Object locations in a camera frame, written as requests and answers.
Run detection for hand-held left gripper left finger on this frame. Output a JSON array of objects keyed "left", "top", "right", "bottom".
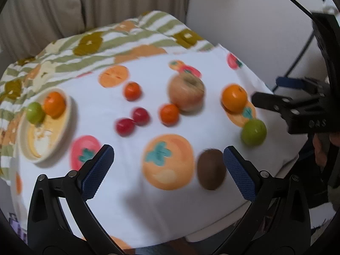
[{"left": 27, "top": 144, "right": 125, "bottom": 255}]

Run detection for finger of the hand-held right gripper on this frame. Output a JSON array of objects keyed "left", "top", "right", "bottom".
[
  {"left": 251, "top": 92, "right": 324, "bottom": 118},
  {"left": 276, "top": 76, "right": 331, "bottom": 96}
]

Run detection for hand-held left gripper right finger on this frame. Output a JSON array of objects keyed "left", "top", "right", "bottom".
[{"left": 212, "top": 146, "right": 311, "bottom": 255}]

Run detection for brown kiwi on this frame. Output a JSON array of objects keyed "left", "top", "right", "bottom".
[{"left": 197, "top": 149, "right": 227, "bottom": 191}]

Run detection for orange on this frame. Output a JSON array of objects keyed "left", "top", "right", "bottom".
[
  {"left": 42, "top": 92, "right": 66, "bottom": 119},
  {"left": 221, "top": 84, "right": 248, "bottom": 113}
]

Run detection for cream ceramic bowl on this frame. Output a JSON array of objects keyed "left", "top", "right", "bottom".
[{"left": 17, "top": 88, "right": 77, "bottom": 164}]

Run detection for red plum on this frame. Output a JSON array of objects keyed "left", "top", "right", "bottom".
[
  {"left": 115, "top": 118, "right": 136, "bottom": 137},
  {"left": 132, "top": 107, "right": 151, "bottom": 126}
]

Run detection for red-yellow apple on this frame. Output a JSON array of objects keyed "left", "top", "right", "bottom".
[{"left": 168, "top": 73, "right": 206, "bottom": 112}]

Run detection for small tangerine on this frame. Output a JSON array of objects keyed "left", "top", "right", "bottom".
[
  {"left": 159, "top": 103, "right": 181, "bottom": 126},
  {"left": 123, "top": 81, "right": 142, "bottom": 101}
]

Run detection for person's right hand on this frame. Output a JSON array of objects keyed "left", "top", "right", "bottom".
[{"left": 313, "top": 134, "right": 340, "bottom": 166}]

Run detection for green apple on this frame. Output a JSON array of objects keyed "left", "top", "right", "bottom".
[
  {"left": 241, "top": 119, "right": 267, "bottom": 146},
  {"left": 26, "top": 102, "right": 45, "bottom": 125}
]

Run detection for purple printed item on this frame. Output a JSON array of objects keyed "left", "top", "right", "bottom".
[{"left": 9, "top": 212, "right": 28, "bottom": 243}]

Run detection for white fruit print cloth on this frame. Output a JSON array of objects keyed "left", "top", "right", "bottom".
[{"left": 11, "top": 44, "right": 300, "bottom": 248}]

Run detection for beige curtain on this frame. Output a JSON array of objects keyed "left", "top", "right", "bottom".
[{"left": 0, "top": 0, "right": 190, "bottom": 60}]

